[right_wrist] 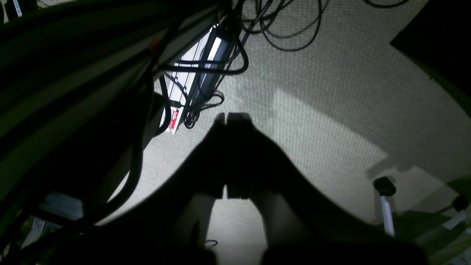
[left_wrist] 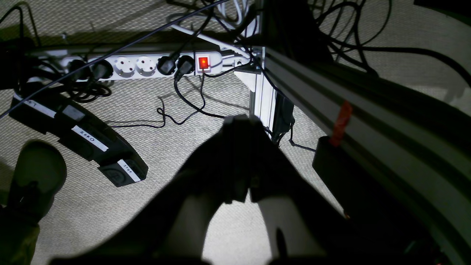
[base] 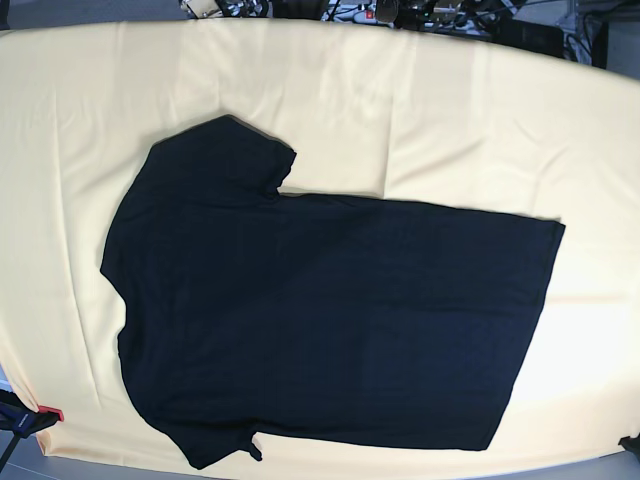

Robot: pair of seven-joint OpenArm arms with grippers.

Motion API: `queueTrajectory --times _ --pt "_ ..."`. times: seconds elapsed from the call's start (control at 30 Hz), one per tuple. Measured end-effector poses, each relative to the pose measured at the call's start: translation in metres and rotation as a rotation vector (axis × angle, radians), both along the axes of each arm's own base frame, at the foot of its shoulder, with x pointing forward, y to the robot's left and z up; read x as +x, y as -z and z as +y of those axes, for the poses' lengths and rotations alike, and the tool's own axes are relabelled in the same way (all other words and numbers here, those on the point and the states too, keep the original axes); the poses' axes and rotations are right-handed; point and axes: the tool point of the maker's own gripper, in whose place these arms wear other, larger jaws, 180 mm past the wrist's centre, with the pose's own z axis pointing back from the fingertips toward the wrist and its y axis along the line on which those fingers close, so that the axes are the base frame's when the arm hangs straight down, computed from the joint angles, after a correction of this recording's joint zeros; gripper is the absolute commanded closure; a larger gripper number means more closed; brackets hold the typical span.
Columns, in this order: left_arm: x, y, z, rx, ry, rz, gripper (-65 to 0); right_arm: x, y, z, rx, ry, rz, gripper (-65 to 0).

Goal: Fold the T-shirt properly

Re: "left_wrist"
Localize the aluminium table frame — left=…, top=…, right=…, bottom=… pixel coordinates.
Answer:
left=254, top=47, right=470, bottom=265

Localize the black foot pedal box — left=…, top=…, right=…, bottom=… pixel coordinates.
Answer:
left=9, top=93, right=148, bottom=187

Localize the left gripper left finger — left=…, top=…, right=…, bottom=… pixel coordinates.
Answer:
left=52, top=115, right=248, bottom=265

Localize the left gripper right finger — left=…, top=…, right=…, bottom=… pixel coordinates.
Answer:
left=249, top=116, right=441, bottom=265

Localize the dark shoe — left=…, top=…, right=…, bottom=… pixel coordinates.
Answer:
left=7, top=141, right=67, bottom=223

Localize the white power strip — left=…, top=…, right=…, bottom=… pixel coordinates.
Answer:
left=59, top=51, right=223, bottom=81

